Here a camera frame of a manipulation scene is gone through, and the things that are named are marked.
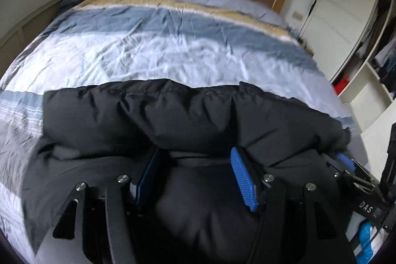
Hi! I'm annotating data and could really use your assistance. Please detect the red item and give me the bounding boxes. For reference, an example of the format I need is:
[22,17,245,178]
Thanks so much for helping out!
[335,76,350,96]

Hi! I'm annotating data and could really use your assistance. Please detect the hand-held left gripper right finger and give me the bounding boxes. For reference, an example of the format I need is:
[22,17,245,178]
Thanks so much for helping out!
[230,146,355,264]

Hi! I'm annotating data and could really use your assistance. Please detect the striped blue bed duvet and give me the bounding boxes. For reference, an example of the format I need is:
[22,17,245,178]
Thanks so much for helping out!
[0,0,356,258]

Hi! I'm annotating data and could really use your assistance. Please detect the open white shelf unit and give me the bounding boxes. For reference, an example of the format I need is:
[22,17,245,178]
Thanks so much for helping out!
[329,0,396,144]

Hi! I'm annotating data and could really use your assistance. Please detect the black puffer jacket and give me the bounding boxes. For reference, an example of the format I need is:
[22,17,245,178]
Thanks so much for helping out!
[21,80,354,264]

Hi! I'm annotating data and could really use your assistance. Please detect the light blue cloth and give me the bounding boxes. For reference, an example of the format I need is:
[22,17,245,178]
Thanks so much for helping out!
[357,222,382,260]

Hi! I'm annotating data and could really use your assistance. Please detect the white wardrobe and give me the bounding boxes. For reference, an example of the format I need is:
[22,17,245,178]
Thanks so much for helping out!
[297,0,383,83]

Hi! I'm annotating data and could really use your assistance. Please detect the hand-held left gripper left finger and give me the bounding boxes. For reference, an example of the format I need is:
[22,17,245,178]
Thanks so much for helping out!
[34,148,163,264]

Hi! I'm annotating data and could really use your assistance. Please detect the low beige wall cabinet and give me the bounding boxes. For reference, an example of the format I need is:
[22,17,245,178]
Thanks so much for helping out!
[0,0,71,70]

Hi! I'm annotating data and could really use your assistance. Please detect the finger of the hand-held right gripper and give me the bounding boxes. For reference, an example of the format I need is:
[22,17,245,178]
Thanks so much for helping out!
[323,152,376,190]

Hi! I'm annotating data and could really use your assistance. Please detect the dark hanging clothes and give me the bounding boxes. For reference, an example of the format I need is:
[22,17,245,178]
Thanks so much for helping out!
[373,37,396,94]

